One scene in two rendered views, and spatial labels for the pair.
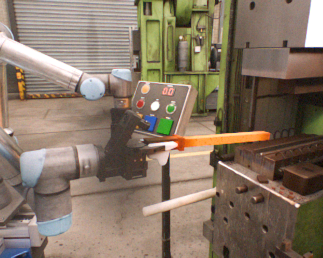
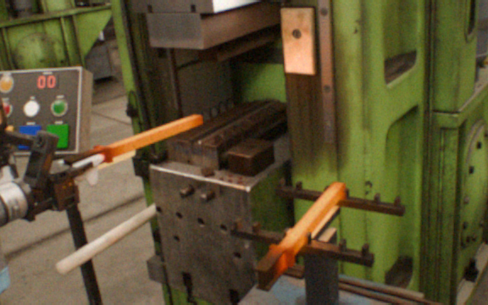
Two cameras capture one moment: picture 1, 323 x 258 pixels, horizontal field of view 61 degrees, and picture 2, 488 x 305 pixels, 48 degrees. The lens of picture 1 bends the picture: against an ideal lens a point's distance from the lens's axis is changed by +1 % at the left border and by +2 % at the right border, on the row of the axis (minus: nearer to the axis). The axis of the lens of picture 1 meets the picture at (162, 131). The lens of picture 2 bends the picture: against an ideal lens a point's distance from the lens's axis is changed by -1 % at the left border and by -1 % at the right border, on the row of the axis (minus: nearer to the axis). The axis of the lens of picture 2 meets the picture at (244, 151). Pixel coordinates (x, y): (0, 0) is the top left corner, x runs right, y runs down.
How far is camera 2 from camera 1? 0.55 m
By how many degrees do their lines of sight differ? 24
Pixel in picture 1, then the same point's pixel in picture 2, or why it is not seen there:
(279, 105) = (207, 72)
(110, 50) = not seen: outside the picture
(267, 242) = (230, 243)
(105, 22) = not seen: outside the picture
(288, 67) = (203, 36)
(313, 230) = (272, 212)
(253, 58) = (161, 25)
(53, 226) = not seen: outside the picture
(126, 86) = not seen: outside the picture
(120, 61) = not seen: outside the picture
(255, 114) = (180, 91)
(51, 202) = not seen: outside the picture
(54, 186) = not seen: outside the picture
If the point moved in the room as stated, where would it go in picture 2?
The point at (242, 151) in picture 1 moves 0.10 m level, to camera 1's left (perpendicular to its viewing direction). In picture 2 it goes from (176, 145) to (145, 153)
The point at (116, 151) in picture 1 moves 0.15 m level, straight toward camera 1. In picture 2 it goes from (41, 182) to (69, 207)
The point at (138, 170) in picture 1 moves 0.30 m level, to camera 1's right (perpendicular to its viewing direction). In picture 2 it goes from (69, 196) to (203, 159)
